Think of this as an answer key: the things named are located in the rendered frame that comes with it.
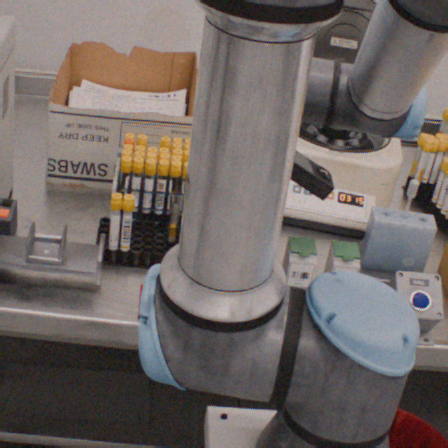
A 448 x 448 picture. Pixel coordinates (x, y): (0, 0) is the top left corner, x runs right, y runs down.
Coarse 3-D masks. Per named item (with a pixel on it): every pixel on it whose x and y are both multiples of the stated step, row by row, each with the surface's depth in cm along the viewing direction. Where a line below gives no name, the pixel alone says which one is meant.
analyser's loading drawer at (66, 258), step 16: (32, 224) 114; (0, 240) 115; (16, 240) 115; (32, 240) 113; (48, 240) 116; (64, 240) 112; (0, 256) 112; (16, 256) 112; (32, 256) 111; (48, 256) 113; (64, 256) 114; (80, 256) 114; (96, 256) 115; (48, 272) 112; (64, 272) 112; (80, 272) 112; (96, 272) 112
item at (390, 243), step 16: (384, 208) 125; (368, 224) 126; (384, 224) 122; (400, 224) 122; (416, 224) 122; (432, 224) 123; (368, 240) 124; (384, 240) 124; (400, 240) 123; (416, 240) 123; (432, 240) 123; (368, 256) 125; (384, 256) 125; (400, 256) 125; (416, 256) 125; (368, 272) 126; (384, 272) 127
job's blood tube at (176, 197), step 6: (174, 192) 120; (174, 198) 119; (180, 198) 119; (174, 204) 120; (180, 204) 120; (174, 210) 120; (174, 216) 121; (174, 222) 121; (168, 228) 122; (174, 228) 122; (168, 234) 123; (174, 234) 122; (168, 240) 123; (174, 240) 123
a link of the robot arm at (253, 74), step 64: (256, 0) 54; (320, 0) 55; (256, 64) 58; (192, 128) 66; (256, 128) 62; (192, 192) 68; (256, 192) 65; (192, 256) 71; (256, 256) 70; (192, 320) 72; (256, 320) 72; (192, 384) 77; (256, 384) 76
